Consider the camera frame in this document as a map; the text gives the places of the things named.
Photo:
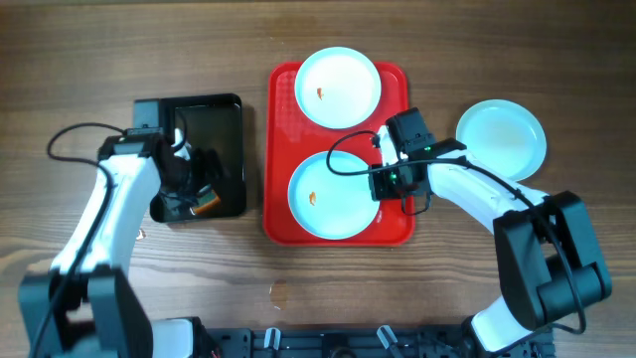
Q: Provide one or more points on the black rectangular water tray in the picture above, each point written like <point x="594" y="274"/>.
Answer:
<point x="209" y="122"/>

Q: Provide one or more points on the light blue plate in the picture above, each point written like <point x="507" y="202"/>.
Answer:
<point x="504" y="136"/>
<point x="327" y="201"/>
<point x="337" y="87"/>

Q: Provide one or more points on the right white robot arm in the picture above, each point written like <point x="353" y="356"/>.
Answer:
<point x="549" y="261"/>

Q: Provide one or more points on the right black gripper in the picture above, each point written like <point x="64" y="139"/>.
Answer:
<point x="382" y="192"/>

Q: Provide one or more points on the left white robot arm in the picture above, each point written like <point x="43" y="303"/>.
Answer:
<point x="84" y="306"/>

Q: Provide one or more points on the red plastic tray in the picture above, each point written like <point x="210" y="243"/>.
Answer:
<point x="291" y="137"/>

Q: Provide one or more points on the green and orange sponge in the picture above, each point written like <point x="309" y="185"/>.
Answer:
<point x="205" y="200"/>

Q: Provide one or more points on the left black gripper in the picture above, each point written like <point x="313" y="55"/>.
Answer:
<point x="209" y="168"/>

